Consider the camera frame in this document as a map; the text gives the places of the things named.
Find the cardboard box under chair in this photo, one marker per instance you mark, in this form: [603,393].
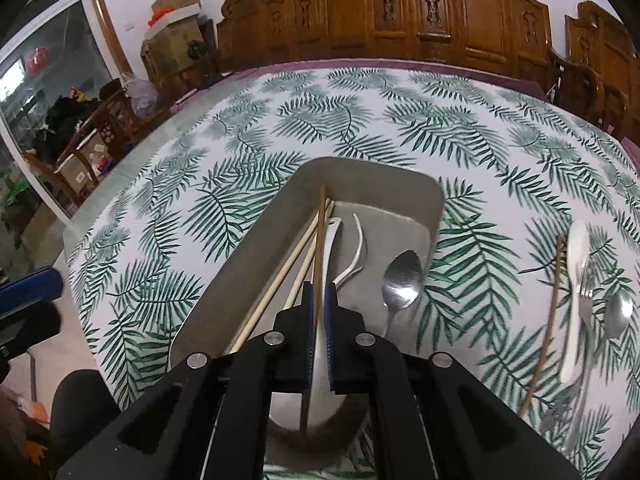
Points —
[82,162]

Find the small metal fork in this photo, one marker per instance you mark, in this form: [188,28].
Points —
[555,417]

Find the wooden chair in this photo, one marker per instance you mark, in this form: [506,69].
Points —
[107,120]

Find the green leaf print tablecloth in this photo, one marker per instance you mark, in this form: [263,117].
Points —
[450,125]

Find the glass sliding door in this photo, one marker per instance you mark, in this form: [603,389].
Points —
[55,35]

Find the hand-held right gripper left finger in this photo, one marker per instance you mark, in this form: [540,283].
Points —
[309,310]

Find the white ceramic spoon on table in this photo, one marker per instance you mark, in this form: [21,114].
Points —
[575,270]

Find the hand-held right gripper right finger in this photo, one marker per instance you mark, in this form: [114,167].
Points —
[331,320]

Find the large cardboard box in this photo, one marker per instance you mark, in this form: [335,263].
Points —
[170,55]

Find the white flat box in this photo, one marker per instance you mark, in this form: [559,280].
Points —
[177,17]

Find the long carved wooden sofa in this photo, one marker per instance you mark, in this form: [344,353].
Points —
[375,25]

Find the red orange item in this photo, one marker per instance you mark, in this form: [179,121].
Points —
[160,16]

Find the rectangular metal tray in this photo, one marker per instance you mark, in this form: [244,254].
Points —
[372,237]

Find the light wooden chopstick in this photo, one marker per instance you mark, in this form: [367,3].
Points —
[305,265]
[290,260]

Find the person's leg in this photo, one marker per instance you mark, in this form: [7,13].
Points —
[85,410]

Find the wooden door frame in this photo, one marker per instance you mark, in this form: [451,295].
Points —
[107,15]

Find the carved wooden armchair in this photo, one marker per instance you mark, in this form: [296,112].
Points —
[595,45]

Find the red round ornament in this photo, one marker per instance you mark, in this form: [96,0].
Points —
[37,60]

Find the dark wooden chopstick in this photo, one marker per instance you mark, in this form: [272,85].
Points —
[318,240]
[552,310]

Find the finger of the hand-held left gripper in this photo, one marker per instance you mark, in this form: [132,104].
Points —
[27,327]
[30,287]

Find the metal spoon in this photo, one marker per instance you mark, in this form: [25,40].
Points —
[402,280]
[619,315]

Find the clear plastic bag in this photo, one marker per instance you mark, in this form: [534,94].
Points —
[141,95]

